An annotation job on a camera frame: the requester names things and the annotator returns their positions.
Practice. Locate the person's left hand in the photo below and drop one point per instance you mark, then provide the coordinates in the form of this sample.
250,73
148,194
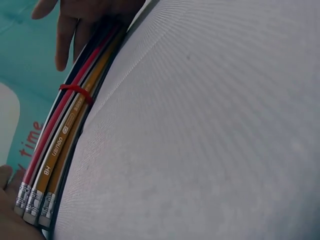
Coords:
11,212

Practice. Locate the person's right hand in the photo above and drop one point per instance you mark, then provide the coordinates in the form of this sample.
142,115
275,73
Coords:
82,17

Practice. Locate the person's right fingers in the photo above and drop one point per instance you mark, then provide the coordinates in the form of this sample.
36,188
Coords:
62,47

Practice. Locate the person's left fingers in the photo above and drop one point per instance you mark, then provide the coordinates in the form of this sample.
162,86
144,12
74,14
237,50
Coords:
6,175

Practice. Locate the white striped pencil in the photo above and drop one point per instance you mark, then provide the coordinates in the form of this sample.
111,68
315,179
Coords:
65,120

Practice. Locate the red rubber band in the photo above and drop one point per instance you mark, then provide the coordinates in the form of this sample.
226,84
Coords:
75,88

